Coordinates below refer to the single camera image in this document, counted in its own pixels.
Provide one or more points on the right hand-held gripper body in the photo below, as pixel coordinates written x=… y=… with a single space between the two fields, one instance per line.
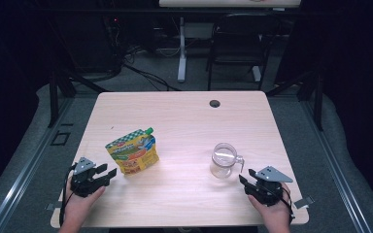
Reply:
x=267 y=191

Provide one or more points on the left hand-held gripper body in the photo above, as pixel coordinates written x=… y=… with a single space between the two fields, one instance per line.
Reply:
x=84 y=183

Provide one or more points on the clear glass jar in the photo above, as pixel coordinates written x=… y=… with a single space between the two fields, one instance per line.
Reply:
x=222 y=161

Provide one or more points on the yellow spouted food pouch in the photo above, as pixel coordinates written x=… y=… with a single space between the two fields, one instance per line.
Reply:
x=132 y=153

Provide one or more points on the person's left hand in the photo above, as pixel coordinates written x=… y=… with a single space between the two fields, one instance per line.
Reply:
x=79 y=207

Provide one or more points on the person's right hand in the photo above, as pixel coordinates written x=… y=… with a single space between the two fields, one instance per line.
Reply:
x=277 y=215

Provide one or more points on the grey tape strip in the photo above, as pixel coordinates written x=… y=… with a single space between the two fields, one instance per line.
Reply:
x=304 y=202
x=53 y=206

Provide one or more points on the black metal stand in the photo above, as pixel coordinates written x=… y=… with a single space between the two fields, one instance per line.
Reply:
x=319 y=103
x=53 y=97

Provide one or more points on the dark equipment with red light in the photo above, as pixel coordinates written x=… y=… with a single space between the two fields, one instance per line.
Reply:
x=113 y=42

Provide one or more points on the black chair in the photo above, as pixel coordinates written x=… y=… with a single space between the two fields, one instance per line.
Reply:
x=239 y=39

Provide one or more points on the white background desk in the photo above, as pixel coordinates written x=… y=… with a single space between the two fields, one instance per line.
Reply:
x=226 y=3

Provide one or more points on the grey metal floor rail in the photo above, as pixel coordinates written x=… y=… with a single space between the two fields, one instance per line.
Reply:
x=26 y=168
x=336 y=168

